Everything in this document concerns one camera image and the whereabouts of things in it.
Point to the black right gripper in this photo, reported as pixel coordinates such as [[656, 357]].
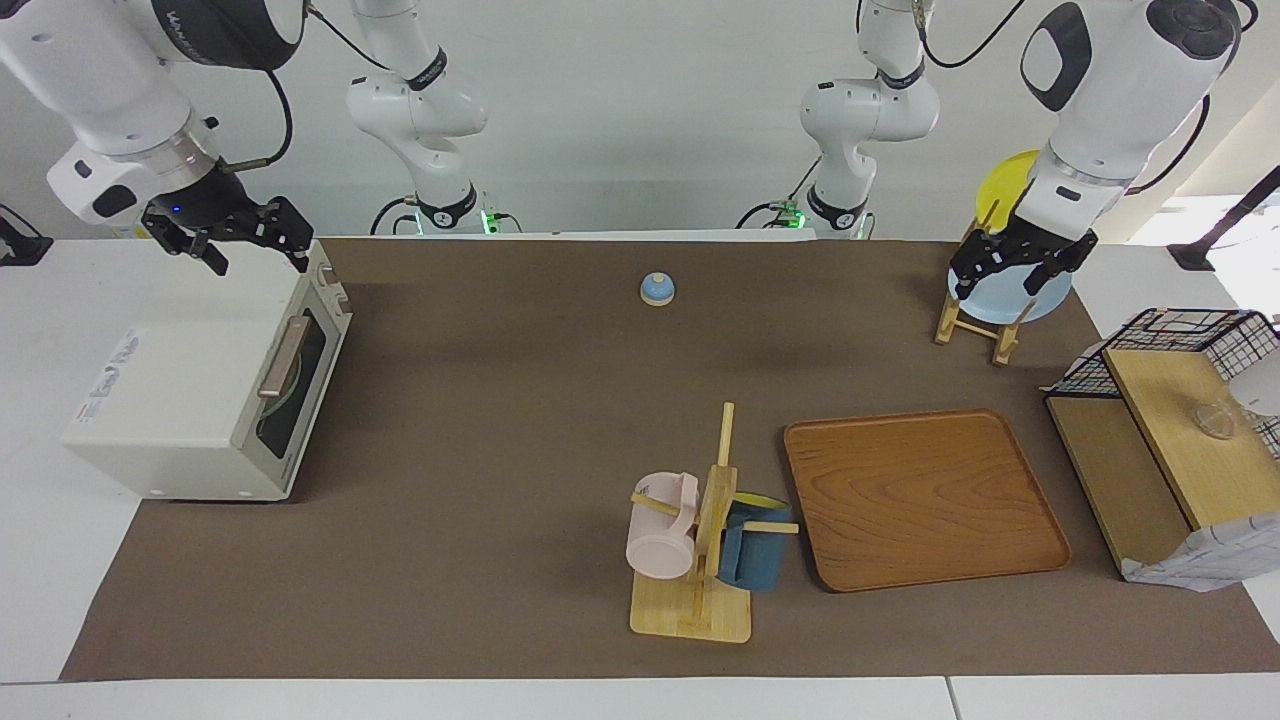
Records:
[[205, 205]]

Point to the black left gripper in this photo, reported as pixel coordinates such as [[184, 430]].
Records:
[[1025, 245]]

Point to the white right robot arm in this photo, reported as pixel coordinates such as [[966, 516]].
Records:
[[100, 90]]

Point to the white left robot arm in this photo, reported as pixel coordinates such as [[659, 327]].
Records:
[[1120, 100]]

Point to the white toaster oven body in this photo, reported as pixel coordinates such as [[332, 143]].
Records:
[[190, 380]]

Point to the light blue plate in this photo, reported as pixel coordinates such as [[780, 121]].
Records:
[[1000, 303]]

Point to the yellow plate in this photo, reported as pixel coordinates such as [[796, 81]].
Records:
[[1005, 190]]

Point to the wooden plate rack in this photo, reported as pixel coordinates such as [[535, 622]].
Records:
[[1005, 345]]

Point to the black stand leg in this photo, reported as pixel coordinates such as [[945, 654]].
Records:
[[1215, 240]]

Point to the black clamp block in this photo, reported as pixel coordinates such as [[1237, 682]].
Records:
[[20, 245]]

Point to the light wooden shelf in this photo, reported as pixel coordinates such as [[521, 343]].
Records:
[[1180, 450]]

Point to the clear glass cup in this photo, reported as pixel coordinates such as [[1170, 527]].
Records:
[[1216, 420]]

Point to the brown wooden tray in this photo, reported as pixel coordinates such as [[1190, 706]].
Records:
[[920, 500]]

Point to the white round object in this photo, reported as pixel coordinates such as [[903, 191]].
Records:
[[1262, 390]]

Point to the brown table mat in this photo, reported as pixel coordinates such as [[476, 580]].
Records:
[[500, 400]]

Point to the white checked cloth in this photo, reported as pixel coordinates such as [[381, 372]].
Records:
[[1220, 560]]

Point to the blue service bell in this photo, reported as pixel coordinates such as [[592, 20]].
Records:
[[657, 290]]

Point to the blue mug yellow inside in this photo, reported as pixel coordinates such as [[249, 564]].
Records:
[[758, 560]]

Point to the pink mug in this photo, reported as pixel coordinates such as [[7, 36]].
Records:
[[660, 540]]

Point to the wooden mug rack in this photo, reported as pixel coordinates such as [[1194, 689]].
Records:
[[690, 610]]

